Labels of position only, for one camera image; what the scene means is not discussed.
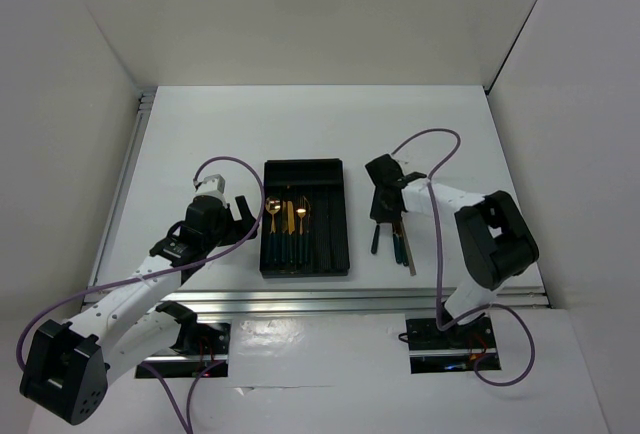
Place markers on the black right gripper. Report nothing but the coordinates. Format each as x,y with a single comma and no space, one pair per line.
379,214

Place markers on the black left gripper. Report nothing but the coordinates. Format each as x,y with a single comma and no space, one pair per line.
242,227

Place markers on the gold fork green handle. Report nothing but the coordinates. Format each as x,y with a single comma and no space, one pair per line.
302,211
375,239

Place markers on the gold spoon green handle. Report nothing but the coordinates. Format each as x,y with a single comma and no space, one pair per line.
273,206

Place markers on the green handled knife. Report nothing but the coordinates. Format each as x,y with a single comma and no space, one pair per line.
287,230

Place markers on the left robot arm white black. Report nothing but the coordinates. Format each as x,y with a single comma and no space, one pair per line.
70,365

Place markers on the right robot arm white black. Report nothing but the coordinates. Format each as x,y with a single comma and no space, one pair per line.
495,241

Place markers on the black cutlery tray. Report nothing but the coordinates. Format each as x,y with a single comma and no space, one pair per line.
321,181

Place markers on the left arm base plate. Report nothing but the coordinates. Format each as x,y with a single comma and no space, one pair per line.
198,346

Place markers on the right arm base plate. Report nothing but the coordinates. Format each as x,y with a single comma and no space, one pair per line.
454,350

